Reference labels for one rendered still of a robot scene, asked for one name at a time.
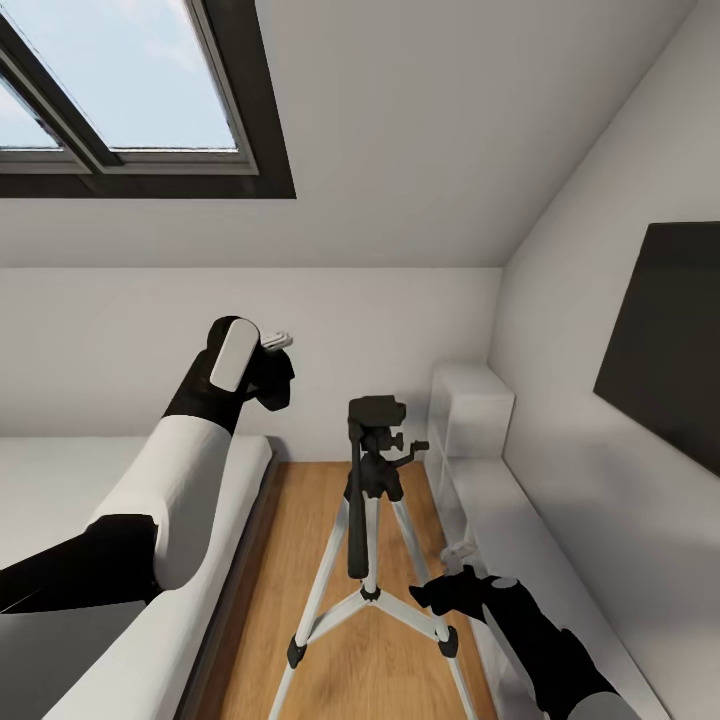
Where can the camera tripod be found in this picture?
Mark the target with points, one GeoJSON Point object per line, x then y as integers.
{"type": "Point", "coordinates": [370, 420]}

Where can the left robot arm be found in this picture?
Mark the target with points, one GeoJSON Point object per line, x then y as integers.
{"type": "Point", "coordinates": [62, 609]}

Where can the digital camera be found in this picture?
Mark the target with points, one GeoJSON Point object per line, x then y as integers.
{"type": "Point", "coordinates": [276, 397]}

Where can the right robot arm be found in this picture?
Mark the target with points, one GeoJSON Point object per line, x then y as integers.
{"type": "Point", "coordinates": [554, 666]}

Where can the fixed window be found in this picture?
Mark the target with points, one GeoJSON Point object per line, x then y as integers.
{"type": "Point", "coordinates": [138, 99]}

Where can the bed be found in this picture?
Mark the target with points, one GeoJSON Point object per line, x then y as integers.
{"type": "Point", "coordinates": [159, 667]}

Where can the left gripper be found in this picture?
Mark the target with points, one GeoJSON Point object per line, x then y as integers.
{"type": "Point", "coordinates": [279, 371]}

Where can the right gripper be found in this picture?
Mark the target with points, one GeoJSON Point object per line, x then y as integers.
{"type": "Point", "coordinates": [444, 593]}

